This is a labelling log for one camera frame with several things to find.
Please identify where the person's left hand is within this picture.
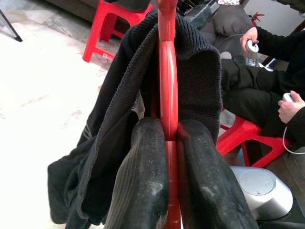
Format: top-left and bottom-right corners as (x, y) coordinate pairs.
(278, 90), (305, 124)

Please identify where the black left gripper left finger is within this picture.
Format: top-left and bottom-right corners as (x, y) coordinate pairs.
(104, 117), (170, 229)

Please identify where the person's right hand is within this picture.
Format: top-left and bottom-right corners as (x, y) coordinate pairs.
(239, 26), (260, 52)

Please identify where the red plastic stool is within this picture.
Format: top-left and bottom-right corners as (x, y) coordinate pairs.
(82, 0), (154, 63)
(215, 114), (292, 169)

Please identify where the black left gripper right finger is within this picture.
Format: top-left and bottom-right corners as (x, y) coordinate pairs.
(177, 119), (259, 229)

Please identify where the red plastic hanger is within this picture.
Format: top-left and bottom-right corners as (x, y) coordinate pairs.
(150, 0), (184, 229)

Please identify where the grey standing fan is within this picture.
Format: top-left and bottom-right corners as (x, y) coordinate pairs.
(213, 33), (275, 72)

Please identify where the silver clothes rack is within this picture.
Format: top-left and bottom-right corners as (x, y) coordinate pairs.
(0, 9), (23, 42)

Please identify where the white controller cable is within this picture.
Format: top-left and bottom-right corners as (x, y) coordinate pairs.
(282, 126), (305, 155)

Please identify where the black shirt green logo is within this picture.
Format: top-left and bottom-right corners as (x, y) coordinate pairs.
(47, 10), (224, 229)

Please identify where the dark grey fabric sofa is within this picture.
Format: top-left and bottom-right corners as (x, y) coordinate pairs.
(46, 0), (254, 48)

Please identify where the person in black clothes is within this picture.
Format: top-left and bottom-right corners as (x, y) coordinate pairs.
(220, 23), (305, 153)

